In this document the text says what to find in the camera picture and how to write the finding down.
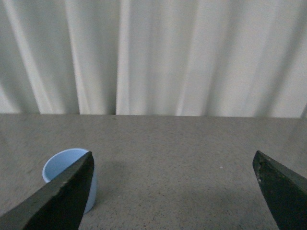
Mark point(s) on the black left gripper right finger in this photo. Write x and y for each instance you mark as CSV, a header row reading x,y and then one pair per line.
x,y
284,191

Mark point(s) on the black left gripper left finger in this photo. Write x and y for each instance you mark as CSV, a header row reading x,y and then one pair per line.
x,y
59,204

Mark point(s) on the light blue plastic cup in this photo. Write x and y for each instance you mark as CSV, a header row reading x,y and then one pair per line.
x,y
61,161

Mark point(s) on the white pleated curtain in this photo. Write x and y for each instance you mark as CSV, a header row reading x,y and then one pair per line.
x,y
244,58

